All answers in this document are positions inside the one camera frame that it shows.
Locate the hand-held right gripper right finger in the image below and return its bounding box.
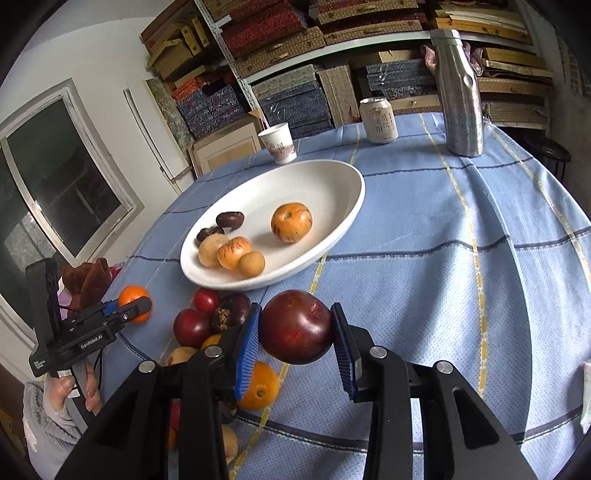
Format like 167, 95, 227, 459
330, 302, 522, 480

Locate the silver metal bottle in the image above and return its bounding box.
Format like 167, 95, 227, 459
429, 29, 485, 158

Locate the small tan round fruit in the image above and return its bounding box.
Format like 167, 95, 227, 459
238, 250, 266, 278

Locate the blue checked tablecloth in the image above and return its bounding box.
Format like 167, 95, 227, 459
99, 111, 589, 480

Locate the person's left hand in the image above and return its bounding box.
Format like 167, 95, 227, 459
44, 362, 105, 416

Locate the stack of dark blue boxes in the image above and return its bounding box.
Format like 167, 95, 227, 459
365, 59, 441, 100

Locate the black stool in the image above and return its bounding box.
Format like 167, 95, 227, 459
522, 136, 573, 181

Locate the stack of blue red boxes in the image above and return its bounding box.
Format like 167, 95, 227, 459
171, 78, 252, 139

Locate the white drink can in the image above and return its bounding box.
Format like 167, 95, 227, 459
359, 97, 399, 145

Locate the pink cloth bundle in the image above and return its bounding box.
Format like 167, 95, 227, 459
422, 41, 485, 77

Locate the white curved strip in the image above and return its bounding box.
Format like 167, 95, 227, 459
124, 88, 183, 195

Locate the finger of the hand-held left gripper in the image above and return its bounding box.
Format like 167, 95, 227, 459
99, 296, 153, 330
74, 301, 122, 324

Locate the stack of light wooden boxes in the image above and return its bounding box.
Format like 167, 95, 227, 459
429, 0, 555, 130

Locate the spotted orange-tan fruit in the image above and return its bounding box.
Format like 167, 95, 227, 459
217, 236, 252, 271
270, 203, 313, 244

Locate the green marbled panel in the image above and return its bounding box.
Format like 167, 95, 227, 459
147, 76, 197, 148

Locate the person's left forearm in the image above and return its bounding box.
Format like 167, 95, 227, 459
23, 381, 88, 462

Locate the stack of tan woven boxes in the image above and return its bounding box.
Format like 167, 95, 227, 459
141, 4, 218, 84

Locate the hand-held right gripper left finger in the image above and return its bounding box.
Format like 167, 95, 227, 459
55, 302, 264, 480

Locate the wooden framed panel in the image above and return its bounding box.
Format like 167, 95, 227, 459
190, 115, 266, 178

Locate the stack of red woven boxes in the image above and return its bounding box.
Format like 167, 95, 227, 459
203, 0, 435, 77

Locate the dark window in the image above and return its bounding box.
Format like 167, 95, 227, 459
0, 78, 144, 296

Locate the white plate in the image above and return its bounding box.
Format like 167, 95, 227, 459
180, 159, 366, 291

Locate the upright woven box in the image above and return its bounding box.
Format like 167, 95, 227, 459
318, 65, 354, 126

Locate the white paper cup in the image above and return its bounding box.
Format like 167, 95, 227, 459
257, 122, 297, 165

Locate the dark purple mangosteen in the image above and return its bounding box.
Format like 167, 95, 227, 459
211, 293, 252, 333

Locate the stack of grey-blue boxes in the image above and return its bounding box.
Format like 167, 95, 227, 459
252, 65, 335, 139

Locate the white metal shelf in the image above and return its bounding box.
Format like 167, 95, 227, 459
194, 0, 555, 134

